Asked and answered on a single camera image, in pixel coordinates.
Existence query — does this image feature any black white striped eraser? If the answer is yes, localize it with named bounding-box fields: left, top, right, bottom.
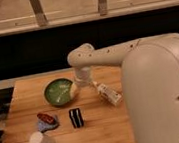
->
left=69, top=108, right=84, bottom=128

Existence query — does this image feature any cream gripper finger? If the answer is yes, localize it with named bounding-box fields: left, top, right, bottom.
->
left=69, top=83, right=79, bottom=99

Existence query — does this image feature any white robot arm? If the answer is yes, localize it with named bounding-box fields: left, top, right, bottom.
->
left=67, top=33, right=179, bottom=143

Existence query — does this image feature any red brown toy object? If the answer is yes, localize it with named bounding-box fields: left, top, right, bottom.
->
left=37, top=113, right=55, bottom=124

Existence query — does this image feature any blue grey cloth piece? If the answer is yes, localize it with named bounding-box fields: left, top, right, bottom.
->
left=37, top=115, right=60, bottom=133

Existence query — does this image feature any green ceramic bowl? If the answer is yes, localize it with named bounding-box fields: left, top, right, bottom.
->
left=44, top=78, right=73, bottom=107

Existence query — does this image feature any cream bottle with label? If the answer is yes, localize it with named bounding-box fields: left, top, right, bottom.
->
left=93, top=81, right=122, bottom=106

